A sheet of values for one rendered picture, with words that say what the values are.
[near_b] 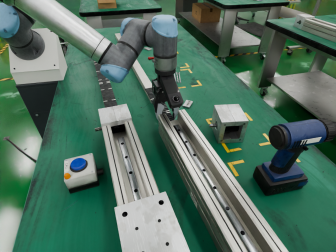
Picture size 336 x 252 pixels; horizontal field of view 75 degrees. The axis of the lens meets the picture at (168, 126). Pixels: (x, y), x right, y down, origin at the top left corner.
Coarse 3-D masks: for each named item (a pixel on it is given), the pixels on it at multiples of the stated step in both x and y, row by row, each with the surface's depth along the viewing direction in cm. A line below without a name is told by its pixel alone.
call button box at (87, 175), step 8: (64, 160) 62; (88, 160) 62; (64, 168) 59; (88, 168) 59; (96, 168) 65; (72, 176) 57; (80, 176) 58; (88, 176) 59; (96, 176) 60; (72, 184) 58; (80, 184) 59; (88, 184) 60; (96, 184) 62; (72, 192) 60
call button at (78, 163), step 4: (72, 160) 60; (76, 160) 60; (80, 160) 60; (84, 160) 60; (72, 164) 59; (76, 164) 59; (80, 164) 59; (84, 164) 59; (72, 168) 58; (76, 168) 58; (80, 168) 59
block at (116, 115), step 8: (104, 112) 74; (112, 112) 74; (120, 112) 74; (128, 112) 74; (104, 120) 70; (112, 120) 70; (120, 120) 71; (128, 120) 72; (96, 128) 74; (112, 128) 73; (120, 128) 74
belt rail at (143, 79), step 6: (120, 36) 157; (132, 66) 120; (138, 66) 118; (138, 72) 112; (144, 72) 112; (138, 78) 111; (144, 78) 107; (144, 84) 102; (150, 84) 102; (144, 90) 103
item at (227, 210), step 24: (168, 120) 72; (192, 120) 72; (168, 144) 71; (192, 144) 69; (192, 168) 56; (216, 168) 57; (192, 192) 57; (216, 192) 54; (240, 192) 51; (216, 216) 46; (240, 216) 50; (216, 240) 48; (240, 240) 42; (264, 240) 43
